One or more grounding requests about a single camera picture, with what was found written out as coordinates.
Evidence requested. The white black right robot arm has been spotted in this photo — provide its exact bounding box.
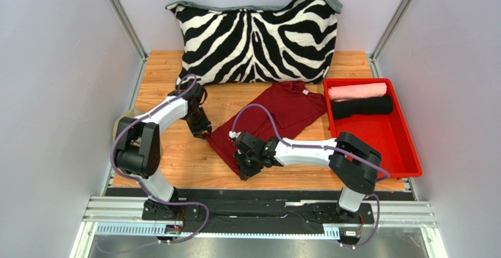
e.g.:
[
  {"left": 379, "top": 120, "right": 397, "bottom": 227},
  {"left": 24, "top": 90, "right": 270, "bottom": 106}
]
[{"left": 229, "top": 131, "right": 389, "bottom": 217}]

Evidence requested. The left aluminium corner post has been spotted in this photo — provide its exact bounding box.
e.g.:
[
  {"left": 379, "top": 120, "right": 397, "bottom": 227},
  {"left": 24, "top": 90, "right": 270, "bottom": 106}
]
[{"left": 108, "top": 0, "right": 148, "bottom": 62}]

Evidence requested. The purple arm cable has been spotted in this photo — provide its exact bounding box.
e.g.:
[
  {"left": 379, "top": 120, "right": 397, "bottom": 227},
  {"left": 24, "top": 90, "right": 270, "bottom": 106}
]
[
  {"left": 231, "top": 103, "right": 390, "bottom": 248},
  {"left": 110, "top": 73, "right": 210, "bottom": 244}
]

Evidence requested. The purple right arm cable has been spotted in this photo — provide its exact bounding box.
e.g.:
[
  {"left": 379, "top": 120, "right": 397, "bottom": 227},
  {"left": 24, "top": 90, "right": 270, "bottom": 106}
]
[{"left": 231, "top": 103, "right": 390, "bottom": 248}]

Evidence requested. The right aluminium corner post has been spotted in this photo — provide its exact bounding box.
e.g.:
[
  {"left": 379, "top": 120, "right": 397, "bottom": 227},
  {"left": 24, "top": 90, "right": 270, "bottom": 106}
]
[{"left": 370, "top": 0, "right": 413, "bottom": 61}]

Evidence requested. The rolled pink t shirt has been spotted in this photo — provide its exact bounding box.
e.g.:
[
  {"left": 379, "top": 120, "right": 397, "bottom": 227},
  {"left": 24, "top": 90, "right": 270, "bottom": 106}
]
[{"left": 328, "top": 83, "right": 388, "bottom": 101}]

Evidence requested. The rolled black t shirt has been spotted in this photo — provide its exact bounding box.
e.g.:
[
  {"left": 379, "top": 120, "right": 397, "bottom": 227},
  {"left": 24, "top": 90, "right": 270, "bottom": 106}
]
[{"left": 330, "top": 96, "right": 393, "bottom": 120}]

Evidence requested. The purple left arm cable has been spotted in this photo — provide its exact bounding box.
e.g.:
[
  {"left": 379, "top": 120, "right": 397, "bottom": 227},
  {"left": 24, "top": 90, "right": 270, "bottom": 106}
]
[{"left": 110, "top": 73, "right": 210, "bottom": 244}]

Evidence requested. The beige baseball cap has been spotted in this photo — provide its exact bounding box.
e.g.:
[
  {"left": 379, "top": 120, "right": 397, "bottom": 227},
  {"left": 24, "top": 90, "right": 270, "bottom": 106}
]
[{"left": 112, "top": 108, "right": 145, "bottom": 142}]

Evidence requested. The zebra print pillow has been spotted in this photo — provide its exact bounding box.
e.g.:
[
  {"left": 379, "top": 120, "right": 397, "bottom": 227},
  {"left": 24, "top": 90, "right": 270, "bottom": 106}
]
[{"left": 165, "top": 0, "right": 343, "bottom": 88}]

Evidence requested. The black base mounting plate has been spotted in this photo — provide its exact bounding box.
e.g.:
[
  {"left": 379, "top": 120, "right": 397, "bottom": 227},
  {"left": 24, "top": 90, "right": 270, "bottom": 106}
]
[{"left": 142, "top": 189, "right": 375, "bottom": 235}]

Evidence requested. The aluminium frame rail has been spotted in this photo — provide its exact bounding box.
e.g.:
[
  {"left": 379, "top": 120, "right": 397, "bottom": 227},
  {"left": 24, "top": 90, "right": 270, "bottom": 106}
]
[{"left": 83, "top": 196, "right": 437, "bottom": 239}]

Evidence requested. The red plastic tray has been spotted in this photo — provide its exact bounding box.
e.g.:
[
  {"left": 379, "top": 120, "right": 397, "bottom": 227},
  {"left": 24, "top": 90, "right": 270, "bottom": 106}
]
[{"left": 323, "top": 78, "right": 422, "bottom": 179}]

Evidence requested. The aluminium corner post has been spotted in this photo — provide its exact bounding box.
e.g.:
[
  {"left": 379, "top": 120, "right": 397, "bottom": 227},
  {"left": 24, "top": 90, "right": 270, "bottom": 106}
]
[
  {"left": 370, "top": 0, "right": 413, "bottom": 61},
  {"left": 108, "top": 0, "right": 148, "bottom": 62}
]

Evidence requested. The dark red t shirt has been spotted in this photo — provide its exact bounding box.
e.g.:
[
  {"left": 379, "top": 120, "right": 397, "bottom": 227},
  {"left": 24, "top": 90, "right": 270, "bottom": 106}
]
[{"left": 205, "top": 81, "right": 327, "bottom": 176}]

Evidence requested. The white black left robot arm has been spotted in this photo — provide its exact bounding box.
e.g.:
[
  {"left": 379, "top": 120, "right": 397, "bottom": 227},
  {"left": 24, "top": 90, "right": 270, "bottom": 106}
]
[{"left": 111, "top": 82, "right": 212, "bottom": 207}]

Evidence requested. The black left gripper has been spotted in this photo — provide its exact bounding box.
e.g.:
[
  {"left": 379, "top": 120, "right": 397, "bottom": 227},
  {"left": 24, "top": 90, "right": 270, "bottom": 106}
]
[{"left": 184, "top": 106, "right": 212, "bottom": 139}]

